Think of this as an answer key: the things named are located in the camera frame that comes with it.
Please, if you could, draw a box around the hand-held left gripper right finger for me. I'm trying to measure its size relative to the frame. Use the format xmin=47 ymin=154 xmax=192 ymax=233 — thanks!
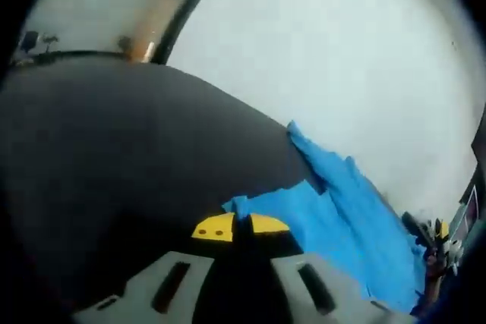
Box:
xmin=246 ymin=212 xmax=415 ymax=324

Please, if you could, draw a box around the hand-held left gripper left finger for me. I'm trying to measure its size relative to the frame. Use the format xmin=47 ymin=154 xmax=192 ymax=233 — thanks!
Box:
xmin=71 ymin=212 xmax=244 ymax=324

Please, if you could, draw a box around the blue cloth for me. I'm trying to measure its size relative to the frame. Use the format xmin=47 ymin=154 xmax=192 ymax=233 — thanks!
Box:
xmin=222 ymin=118 xmax=429 ymax=314

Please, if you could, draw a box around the dark potted plant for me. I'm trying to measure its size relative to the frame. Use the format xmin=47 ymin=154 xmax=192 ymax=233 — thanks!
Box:
xmin=40 ymin=33 xmax=61 ymax=54

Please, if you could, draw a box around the dark office chair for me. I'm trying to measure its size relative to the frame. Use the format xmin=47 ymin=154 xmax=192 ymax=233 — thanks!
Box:
xmin=19 ymin=30 xmax=39 ymax=55

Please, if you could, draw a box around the glass partition with black frame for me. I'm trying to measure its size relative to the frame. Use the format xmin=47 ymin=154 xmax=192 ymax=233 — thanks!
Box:
xmin=11 ymin=0 xmax=226 ymax=66

